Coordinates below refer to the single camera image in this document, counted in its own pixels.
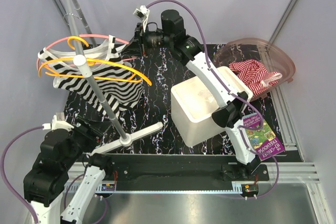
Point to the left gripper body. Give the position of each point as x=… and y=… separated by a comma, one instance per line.
x=91, y=135

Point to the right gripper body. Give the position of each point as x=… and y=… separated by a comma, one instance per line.
x=138, y=34

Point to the black white striped tank top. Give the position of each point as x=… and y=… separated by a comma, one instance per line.
x=121, y=87

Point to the red white striped tank top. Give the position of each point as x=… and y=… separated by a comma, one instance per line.
x=255, y=75

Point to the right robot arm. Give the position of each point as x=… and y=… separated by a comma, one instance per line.
x=192, y=54

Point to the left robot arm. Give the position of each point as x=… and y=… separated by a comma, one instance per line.
x=45, y=183

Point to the white clothes rack base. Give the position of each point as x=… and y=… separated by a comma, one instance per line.
x=130, y=138

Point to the black marble pattern mat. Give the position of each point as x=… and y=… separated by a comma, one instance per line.
x=155, y=106

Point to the white foam box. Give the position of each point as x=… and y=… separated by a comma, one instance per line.
x=192, y=105

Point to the purple children's book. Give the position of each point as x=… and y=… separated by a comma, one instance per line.
x=265, y=142

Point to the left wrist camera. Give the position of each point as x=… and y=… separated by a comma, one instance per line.
x=58, y=122

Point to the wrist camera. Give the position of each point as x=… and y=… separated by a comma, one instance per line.
x=142, y=13
x=58, y=122

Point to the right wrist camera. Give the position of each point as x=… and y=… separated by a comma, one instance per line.
x=142, y=13

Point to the aluminium frame rail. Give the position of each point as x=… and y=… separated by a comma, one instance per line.
x=293, y=148

